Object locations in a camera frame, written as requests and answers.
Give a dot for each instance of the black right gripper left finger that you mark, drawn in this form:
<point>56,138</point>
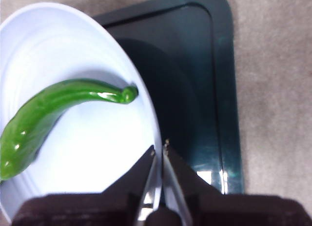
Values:
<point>97,209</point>

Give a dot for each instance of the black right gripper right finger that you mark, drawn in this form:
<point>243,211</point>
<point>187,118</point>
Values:
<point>234,209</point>

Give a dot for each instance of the green pepper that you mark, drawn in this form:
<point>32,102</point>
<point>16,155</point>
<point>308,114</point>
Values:
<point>48,106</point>

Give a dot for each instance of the light blue plate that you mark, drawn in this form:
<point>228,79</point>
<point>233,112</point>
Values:
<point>85,52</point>

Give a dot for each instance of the black rectangular tray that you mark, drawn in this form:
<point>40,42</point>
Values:
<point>190,77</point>

